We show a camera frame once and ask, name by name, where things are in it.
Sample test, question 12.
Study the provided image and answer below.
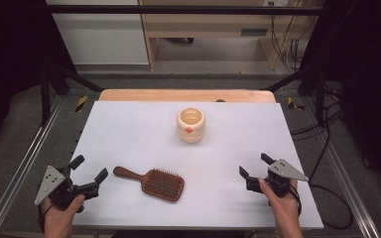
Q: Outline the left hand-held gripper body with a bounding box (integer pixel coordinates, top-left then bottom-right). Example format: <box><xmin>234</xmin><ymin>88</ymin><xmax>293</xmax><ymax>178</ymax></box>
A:
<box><xmin>34</xmin><ymin>165</ymin><xmax>99</xmax><ymax>212</ymax></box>

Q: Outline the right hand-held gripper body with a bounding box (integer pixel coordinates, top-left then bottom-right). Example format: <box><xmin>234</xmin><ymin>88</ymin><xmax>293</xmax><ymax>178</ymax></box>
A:
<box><xmin>246</xmin><ymin>159</ymin><xmax>310</xmax><ymax>198</ymax></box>

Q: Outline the brown wooden hairbrush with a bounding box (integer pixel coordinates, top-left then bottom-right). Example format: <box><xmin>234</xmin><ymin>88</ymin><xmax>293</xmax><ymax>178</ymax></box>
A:
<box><xmin>112</xmin><ymin>166</ymin><xmax>186</xmax><ymax>203</ymax></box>

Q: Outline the person's right hand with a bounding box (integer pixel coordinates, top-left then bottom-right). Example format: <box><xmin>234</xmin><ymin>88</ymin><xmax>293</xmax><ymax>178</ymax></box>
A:
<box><xmin>258</xmin><ymin>178</ymin><xmax>302</xmax><ymax>217</ymax></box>

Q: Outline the person's left hand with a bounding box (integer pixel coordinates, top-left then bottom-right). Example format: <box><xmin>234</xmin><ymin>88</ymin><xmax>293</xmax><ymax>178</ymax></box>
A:
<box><xmin>43</xmin><ymin>194</ymin><xmax>86</xmax><ymax>229</ymax></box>

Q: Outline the yellow black tape strip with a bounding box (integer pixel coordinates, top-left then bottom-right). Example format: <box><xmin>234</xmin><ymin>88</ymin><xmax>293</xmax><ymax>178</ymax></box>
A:
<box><xmin>287</xmin><ymin>96</ymin><xmax>307</xmax><ymax>111</ymax></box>
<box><xmin>74</xmin><ymin>95</ymin><xmax>89</xmax><ymax>113</ymax></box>

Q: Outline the cream cup with orange dot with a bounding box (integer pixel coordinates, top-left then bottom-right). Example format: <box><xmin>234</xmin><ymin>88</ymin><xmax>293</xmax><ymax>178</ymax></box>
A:
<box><xmin>176</xmin><ymin>107</ymin><xmax>206</xmax><ymax>145</ymax></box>

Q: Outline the white cabinet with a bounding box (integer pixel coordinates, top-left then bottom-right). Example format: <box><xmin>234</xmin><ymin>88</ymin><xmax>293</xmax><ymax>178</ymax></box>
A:
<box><xmin>45</xmin><ymin>0</ymin><xmax>150</xmax><ymax>65</ymax></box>

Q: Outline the light wooden desk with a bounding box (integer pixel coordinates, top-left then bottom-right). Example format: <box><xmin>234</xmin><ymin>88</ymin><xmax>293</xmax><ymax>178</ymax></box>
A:
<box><xmin>138</xmin><ymin>0</ymin><xmax>316</xmax><ymax>71</ymax></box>

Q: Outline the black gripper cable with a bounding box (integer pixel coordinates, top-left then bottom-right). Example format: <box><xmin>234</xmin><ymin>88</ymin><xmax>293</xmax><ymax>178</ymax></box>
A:
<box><xmin>37</xmin><ymin>202</ymin><xmax>55</xmax><ymax>233</ymax></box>
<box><xmin>287</xmin><ymin>182</ymin><xmax>303</xmax><ymax>216</ymax></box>

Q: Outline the aluminium floor rail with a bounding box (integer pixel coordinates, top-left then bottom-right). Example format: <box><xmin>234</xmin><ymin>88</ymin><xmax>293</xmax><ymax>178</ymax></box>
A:
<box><xmin>0</xmin><ymin>95</ymin><xmax>64</xmax><ymax>238</ymax></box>
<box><xmin>302</xmin><ymin>98</ymin><xmax>381</xmax><ymax>238</ymax></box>

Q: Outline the black short frame post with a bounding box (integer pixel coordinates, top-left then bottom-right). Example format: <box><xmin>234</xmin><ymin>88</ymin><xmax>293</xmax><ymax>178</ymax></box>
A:
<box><xmin>315</xmin><ymin>68</ymin><xmax>327</xmax><ymax>127</ymax></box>
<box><xmin>40</xmin><ymin>65</ymin><xmax>52</xmax><ymax>127</ymax></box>

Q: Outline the long black floor cable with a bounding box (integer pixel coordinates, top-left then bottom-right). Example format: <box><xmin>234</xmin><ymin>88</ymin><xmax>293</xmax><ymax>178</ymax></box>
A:
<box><xmin>307</xmin><ymin>98</ymin><xmax>355</xmax><ymax>231</ymax></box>

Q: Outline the black diagonal frame brace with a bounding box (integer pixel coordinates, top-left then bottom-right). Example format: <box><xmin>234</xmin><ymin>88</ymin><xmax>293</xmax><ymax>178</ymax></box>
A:
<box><xmin>263</xmin><ymin>64</ymin><xmax>316</xmax><ymax>92</ymax></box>
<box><xmin>50</xmin><ymin>62</ymin><xmax>104</xmax><ymax>93</ymax></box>

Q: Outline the bundle of desk cables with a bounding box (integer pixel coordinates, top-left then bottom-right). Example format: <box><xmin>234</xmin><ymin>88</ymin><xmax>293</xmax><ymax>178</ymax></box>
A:
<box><xmin>268</xmin><ymin>1</ymin><xmax>310</xmax><ymax>72</ymax></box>

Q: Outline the black horizontal frame bar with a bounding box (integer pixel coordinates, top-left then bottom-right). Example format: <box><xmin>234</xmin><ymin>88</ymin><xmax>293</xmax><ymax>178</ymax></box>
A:
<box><xmin>46</xmin><ymin>4</ymin><xmax>325</xmax><ymax>16</ymax></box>

